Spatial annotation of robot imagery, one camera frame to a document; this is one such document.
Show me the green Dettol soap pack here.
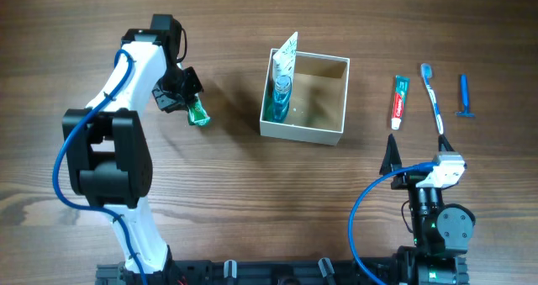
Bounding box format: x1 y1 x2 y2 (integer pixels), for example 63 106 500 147
187 95 211 127

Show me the white square box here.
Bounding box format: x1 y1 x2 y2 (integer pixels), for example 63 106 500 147
259 51 351 145

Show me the blue Listerine mouthwash bottle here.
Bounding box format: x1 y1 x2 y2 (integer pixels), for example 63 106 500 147
266 75 293 123

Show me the white patterned cream tube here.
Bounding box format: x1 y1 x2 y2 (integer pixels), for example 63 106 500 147
272 32 298 82

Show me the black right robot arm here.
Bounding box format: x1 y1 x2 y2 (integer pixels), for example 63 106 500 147
380 135 476 285

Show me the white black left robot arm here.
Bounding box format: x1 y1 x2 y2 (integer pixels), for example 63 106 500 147
52 14 210 284

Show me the blue disposable razor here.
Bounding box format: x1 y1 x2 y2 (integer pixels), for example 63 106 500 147
455 74 475 118

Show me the Colgate toothpaste tube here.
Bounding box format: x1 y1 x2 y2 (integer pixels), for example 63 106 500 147
391 76 409 130

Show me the blue white toothbrush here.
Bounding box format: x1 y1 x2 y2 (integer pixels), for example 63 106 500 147
420 63 444 135

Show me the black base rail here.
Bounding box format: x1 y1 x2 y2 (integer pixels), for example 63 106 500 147
94 257 470 285

